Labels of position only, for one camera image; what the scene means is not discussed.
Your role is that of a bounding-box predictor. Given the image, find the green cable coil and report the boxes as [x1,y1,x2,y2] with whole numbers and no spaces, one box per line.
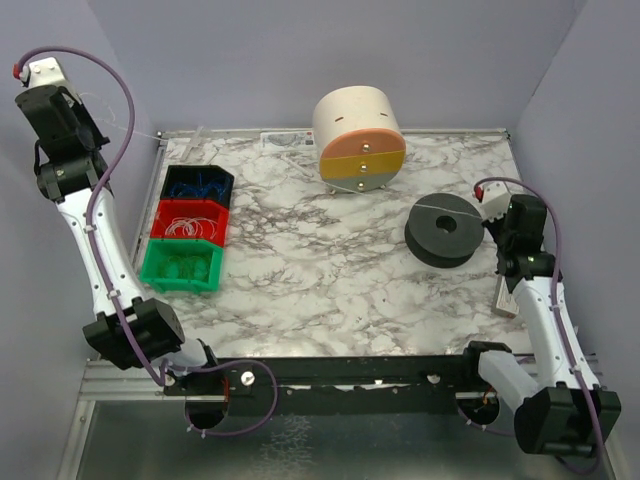
[162,254,211,281]

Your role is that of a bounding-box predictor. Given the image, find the black cable spool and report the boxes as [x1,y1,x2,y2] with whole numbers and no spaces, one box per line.
[404,193,484,269]

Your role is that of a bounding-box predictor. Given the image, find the white cable coil in bin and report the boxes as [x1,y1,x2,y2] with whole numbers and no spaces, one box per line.
[164,215,221,239]

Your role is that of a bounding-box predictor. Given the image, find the small white cardboard box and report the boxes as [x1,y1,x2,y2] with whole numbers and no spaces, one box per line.
[491,276,519,319]

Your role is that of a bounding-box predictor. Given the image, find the clear plastic strip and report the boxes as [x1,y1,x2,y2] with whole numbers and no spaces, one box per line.
[183,126,208,159]

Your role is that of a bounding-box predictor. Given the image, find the white flat packet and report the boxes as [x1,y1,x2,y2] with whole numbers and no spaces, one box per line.
[260,130,315,149]

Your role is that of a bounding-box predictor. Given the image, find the red storage bin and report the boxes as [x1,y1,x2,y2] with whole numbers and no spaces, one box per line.
[150,199,229,247]

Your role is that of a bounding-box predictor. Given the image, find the blue cable coil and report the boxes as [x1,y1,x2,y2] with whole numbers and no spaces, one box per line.
[167,172,232,199]

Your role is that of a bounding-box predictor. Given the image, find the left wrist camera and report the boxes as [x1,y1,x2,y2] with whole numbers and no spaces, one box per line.
[13,57,82,105]

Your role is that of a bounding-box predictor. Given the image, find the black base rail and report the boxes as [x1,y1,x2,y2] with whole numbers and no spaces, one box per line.
[164,354,501,424]

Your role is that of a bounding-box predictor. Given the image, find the white plastic stick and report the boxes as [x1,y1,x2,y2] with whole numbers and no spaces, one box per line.
[280,155,313,178]

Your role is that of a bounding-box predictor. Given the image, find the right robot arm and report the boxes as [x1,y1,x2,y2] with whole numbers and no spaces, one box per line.
[468,187,621,458]

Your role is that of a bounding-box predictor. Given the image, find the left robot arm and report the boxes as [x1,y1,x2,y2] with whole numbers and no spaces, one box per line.
[15,85,216,375]

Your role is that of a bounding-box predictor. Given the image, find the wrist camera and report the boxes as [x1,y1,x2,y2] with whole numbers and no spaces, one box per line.
[13,57,82,105]
[474,181,511,222]

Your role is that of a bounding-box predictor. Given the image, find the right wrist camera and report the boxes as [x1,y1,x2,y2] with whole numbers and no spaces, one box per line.
[474,181,511,222]

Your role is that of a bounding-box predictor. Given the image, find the green storage bin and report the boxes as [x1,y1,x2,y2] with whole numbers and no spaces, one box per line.
[139,239,224,293]

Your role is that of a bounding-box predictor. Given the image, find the cream cylindrical drawer cabinet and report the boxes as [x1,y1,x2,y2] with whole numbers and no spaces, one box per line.
[312,85,406,193]

